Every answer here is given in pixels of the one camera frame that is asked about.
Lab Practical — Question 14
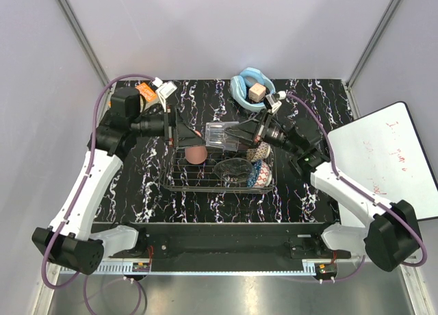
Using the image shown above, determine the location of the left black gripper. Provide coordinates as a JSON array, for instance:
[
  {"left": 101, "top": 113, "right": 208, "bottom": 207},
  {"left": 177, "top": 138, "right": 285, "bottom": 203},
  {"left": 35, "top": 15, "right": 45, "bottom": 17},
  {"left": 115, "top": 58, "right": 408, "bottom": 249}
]
[{"left": 131, "top": 103, "right": 207, "bottom": 148}]

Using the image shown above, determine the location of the white whiteboard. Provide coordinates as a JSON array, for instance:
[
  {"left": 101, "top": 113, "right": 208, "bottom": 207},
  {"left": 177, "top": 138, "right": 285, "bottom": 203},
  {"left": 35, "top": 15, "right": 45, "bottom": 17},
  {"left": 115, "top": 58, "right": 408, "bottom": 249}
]
[{"left": 328, "top": 101, "right": 437, "bottom": 221}]

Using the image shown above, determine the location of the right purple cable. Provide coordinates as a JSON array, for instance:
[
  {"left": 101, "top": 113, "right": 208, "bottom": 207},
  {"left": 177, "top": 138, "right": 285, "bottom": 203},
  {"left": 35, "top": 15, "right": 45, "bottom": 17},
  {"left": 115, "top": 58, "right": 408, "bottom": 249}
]
[{"left": 285, "top": 91, "right": 428, "bottom": 284}]

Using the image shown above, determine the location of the beige wooden cube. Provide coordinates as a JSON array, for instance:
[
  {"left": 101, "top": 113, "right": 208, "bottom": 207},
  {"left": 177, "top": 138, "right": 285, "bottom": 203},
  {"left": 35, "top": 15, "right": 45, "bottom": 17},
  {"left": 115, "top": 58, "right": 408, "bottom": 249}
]
[{"left": 248, "top": 83, "right": 266, "bottom": 103}]

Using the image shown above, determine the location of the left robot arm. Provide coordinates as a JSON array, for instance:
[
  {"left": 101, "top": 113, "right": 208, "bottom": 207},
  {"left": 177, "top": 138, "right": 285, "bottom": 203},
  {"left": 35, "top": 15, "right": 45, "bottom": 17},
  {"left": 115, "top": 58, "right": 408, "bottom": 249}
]
[{"left": 31, "top": 87, "right": 205, "bottom": 275}]

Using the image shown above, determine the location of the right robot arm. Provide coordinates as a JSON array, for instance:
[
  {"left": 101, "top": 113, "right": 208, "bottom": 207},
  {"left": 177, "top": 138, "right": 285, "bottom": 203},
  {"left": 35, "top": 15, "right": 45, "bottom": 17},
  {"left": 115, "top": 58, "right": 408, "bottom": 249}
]
[{"left": 225, "top": 110, "right": 427, "bottom": 272}]

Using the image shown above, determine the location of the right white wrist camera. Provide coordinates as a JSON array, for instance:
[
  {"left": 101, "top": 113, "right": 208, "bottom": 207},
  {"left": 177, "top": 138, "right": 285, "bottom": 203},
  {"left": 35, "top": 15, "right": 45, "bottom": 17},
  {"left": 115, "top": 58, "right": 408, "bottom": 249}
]
[{"left": 263, "top": 91, "right": 286, "bottom": 115}]

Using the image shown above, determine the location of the clear glass mug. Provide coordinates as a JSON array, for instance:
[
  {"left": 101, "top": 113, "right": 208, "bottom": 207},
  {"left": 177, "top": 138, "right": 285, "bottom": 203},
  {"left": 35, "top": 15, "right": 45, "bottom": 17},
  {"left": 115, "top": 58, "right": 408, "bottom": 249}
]
[{"left": 205, "top": 121, "right": 239, "bottom": 151}]

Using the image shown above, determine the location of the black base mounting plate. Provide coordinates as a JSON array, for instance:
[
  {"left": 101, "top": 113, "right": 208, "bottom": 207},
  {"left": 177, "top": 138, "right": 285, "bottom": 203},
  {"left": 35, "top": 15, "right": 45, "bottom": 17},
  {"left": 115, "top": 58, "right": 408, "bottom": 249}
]
[{"left": 108, "top": 222, "right": 353, "bottom": 273}]

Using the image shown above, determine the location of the grey wire dish rack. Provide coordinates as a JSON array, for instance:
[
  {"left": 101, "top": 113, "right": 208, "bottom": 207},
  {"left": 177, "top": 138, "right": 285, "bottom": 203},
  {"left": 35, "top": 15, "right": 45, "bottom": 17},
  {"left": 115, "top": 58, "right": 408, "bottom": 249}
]
[{"left": 159, "top": 147, "right": 276, "bottom": 194}]

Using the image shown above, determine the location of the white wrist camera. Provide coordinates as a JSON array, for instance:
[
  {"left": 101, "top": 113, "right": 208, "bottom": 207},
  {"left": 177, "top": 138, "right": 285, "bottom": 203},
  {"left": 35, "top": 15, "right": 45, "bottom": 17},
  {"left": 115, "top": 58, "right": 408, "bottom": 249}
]
[
  {"left": 152, "top": 77, "right": 177, "bottom": 111},
  {"left": 263, "top": 91, "right": 286, "bottom": 115}
]

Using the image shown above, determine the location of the brown patterned bowl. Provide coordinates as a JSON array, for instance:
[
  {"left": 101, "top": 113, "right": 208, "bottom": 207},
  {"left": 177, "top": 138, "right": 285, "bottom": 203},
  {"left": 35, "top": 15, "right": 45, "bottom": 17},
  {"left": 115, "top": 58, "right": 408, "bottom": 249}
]
[{"left": 246, "top": 142, "right": 271, "bottom": 162}]

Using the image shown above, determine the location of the blue triangle patterned bowl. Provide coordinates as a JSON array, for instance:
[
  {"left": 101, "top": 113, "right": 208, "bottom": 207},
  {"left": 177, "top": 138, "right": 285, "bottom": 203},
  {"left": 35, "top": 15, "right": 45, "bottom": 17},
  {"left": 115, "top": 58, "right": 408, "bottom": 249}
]
[{"left": 247, "top": 160, "right": 264, "bottom": 188}]

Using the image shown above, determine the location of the clear glass plate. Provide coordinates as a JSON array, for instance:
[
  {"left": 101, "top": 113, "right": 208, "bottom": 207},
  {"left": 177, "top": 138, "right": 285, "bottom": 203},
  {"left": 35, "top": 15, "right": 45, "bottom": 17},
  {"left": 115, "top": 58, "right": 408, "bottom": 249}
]
[{"left": 213, "top": 157, "right": 253, "bottom": 188}]

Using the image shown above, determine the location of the orange paperback book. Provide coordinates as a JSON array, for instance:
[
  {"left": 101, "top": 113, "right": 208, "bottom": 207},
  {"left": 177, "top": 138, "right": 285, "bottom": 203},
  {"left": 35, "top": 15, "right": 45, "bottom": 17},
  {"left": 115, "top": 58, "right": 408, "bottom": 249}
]
[{"left": 107, "top": 82, "right": 159, "bottom": 116}]

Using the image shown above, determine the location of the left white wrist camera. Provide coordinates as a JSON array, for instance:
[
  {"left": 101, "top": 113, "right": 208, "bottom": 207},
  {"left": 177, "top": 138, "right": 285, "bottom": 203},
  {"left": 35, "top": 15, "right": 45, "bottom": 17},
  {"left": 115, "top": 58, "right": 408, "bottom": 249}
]
[{"left": 152, "top": 77, "right": 177, "bottom": 111}]

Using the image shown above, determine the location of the pink plastic cup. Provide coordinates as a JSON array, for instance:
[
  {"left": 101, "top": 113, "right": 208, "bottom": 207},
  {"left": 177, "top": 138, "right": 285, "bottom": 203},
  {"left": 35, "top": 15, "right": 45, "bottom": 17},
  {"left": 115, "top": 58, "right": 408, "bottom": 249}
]
[{"left": 185, "top": 143, "right": 208, "bottom": 165}]

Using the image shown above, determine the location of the orange patterned white bowl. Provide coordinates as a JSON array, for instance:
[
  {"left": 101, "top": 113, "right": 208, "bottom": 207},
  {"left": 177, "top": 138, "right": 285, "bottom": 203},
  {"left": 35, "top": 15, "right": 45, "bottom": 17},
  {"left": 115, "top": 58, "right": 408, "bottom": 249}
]
[{"left": 255, "top": 160, "right": 272, "bottom": 188}]

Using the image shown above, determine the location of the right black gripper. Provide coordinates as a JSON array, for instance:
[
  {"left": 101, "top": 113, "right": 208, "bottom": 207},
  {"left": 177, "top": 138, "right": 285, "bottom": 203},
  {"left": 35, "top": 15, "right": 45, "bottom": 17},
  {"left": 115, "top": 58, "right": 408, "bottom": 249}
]
[{"left": 224, "top": 108, "right": 300, "bottom": 155}]

